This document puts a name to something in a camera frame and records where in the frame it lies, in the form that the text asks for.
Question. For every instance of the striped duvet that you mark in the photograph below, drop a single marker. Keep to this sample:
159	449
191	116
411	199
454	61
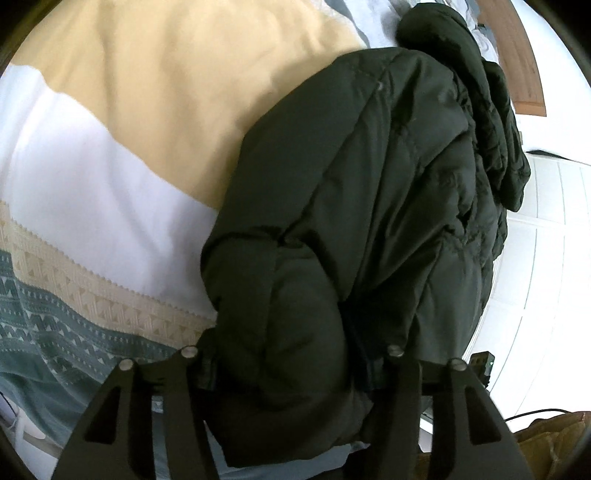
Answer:
138	138

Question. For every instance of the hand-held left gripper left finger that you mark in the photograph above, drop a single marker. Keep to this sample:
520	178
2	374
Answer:
184	374

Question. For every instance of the wooden headboard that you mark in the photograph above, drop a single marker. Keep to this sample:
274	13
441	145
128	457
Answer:
521	60

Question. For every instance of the brown cardboard box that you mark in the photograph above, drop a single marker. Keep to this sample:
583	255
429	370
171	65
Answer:
554	447

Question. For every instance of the black puffer coat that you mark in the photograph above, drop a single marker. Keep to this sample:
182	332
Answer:
369	184

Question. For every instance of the white wardrobe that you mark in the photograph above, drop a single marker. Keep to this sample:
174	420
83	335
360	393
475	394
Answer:
545	277

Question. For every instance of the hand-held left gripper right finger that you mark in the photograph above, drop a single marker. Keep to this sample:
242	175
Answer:
399	374

